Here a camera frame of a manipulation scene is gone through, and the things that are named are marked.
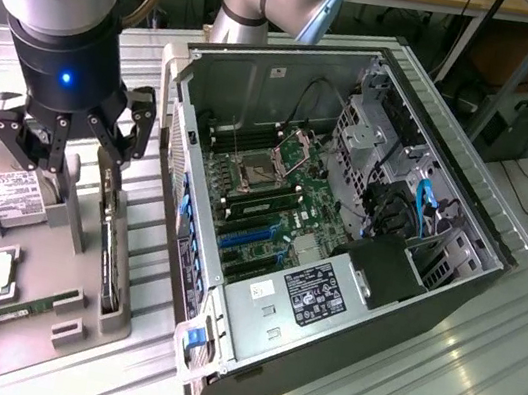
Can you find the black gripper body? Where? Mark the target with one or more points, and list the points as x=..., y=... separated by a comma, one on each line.
x=71, y=59

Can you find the black expansion slot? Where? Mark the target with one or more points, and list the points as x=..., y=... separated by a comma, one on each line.
x=253, y=264

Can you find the CPU socket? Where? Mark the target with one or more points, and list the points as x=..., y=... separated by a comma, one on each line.
x=255, y=172

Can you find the metal disk bay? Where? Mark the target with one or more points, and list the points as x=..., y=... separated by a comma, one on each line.
x=365, y=138

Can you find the green motherboard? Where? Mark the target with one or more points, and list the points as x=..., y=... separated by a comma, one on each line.
x=311, y=215

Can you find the grey power supply unit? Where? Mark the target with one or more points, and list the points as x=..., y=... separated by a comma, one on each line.
x=306, y=311

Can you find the black equipment box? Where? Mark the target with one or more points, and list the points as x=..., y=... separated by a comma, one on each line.
x=513, y=130

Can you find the metal socket cover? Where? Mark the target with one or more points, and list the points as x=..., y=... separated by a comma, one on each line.
x=293, y=149

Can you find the graphics card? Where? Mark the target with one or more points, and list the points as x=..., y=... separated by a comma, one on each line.
x=110, y=243

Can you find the blue case latch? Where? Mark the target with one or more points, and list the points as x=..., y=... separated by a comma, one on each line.
x=193, y=339

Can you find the grey parts rack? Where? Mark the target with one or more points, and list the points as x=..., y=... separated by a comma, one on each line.
x=43, y=272

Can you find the open black PC case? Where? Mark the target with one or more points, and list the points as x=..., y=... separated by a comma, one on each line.
x=324, y=319

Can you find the blue expansion slot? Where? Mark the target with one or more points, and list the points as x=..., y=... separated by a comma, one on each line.
x=247, y=236

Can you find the black RAM slot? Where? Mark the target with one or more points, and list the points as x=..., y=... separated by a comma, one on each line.
x=247, y=144
x=247, y=133

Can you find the thin locking lever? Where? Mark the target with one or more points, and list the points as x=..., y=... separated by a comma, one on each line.
x=236, y=139

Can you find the green RAM stick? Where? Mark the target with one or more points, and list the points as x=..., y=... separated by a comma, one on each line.
x=17, y=311

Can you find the silver chipset heatsink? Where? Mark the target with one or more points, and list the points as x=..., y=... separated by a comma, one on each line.
x=309, y=252

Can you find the black RAM stick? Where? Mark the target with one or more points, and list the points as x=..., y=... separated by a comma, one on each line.
x=263, y=205

